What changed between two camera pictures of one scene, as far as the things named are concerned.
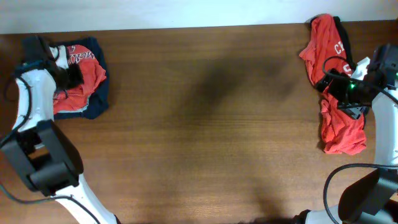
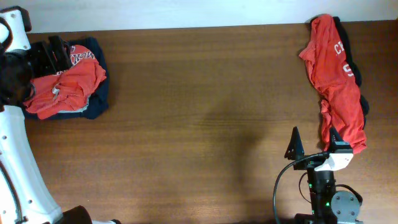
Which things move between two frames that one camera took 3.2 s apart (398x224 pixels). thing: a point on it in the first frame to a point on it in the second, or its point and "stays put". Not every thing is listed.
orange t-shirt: (75, 98) stays put
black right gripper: (354, 111) to (294, 150)
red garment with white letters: (326, 63) stays put
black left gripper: (78, 78) to (42, 50)
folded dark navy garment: (99, 99) stays put
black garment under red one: (346, 43) stays put
